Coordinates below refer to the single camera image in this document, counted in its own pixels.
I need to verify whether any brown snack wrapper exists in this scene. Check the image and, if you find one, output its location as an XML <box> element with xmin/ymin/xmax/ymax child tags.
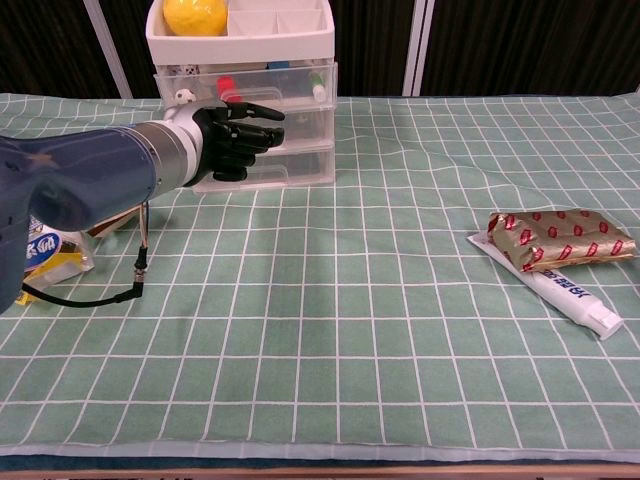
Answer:
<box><xmin>87</xmin><ymin>203</ymin><xmax>147</xmax><ymax>239</ymax></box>

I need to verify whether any gold red-printed package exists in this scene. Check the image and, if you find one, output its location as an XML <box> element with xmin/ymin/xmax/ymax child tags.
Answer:
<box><xmin>487</xmin><ymin>209</ymin><xmax>637</xmax><ymax>274</ymax></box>

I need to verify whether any white toothpaste tube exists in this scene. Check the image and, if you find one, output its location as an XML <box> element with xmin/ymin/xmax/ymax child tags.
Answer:
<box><xmin>467</xmin><ymin>230</ymin><xmax>625</xmax><ymax>342</ymax></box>

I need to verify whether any white frame post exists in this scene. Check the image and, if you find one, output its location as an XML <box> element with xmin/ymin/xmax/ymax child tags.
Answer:
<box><xmin>82</xmin><ymin>0</ymin><xmax>134</xmax><ymax>99</ymax></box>
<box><xmin>402</xmin><ymin>0</ymin><xmax>436</xmax><ymax>97</ymax></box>

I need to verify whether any black left hand cable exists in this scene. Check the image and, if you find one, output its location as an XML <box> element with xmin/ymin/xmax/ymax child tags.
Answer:
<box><xmin>22</xmin><ymin>199</ymin><xmax>151</xmax><ymax>307</ymax></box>

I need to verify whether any empty clear plastic drawer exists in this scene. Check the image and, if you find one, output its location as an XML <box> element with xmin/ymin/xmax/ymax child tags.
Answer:
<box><xmin>192</xmin><ymin>144</ymin><xmax>336</xmax><ymax>194</ymax></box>
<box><xmin>162</xmin><ymin>102</ymin><xmax>335</xmax><ymax>151</ymax></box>

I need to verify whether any yellow pear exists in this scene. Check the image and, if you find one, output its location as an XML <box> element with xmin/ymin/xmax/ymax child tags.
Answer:
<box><xmin>162</xmin><ymin>0</ymin><xmax>229</xmax><ymax>37</ymax></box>

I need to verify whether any black pleated curtain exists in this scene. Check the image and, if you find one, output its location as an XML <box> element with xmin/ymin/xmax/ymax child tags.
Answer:
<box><xmin>0</xmin><ymin>0</ymin><xmax>640</xmax><ymax>99</ymax></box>

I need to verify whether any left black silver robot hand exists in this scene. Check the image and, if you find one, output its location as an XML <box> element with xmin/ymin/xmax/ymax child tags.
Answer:
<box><xmin>162</xmin><ymin>99</ymin><xmax>286</xmax><ymax>182</ymax></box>

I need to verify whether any white drawer organizer frame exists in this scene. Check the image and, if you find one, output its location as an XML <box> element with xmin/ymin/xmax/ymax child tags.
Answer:
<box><xmin>145</xmin><ymin>0</ymin><xmax>339</xmax><ymax>194</ymax></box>

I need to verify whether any green white glue stick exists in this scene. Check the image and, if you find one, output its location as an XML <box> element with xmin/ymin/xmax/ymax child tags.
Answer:
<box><xmin>307</xmin><ymin>69</ymin><xmax>327</xmax><ymax>103</ymax></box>

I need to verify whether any pack of white bottles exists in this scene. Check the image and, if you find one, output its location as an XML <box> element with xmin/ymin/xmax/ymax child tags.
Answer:
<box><xmin>17</xmin><ymin>214</ymin><xmax>96</xmax><ymax>306</ymax></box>

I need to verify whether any green checked tablecloth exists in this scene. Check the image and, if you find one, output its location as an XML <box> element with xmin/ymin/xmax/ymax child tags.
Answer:
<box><xmin>0</xmin><ymin>92</ymin><xmax>640</xmax><ymax>459</ymax></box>

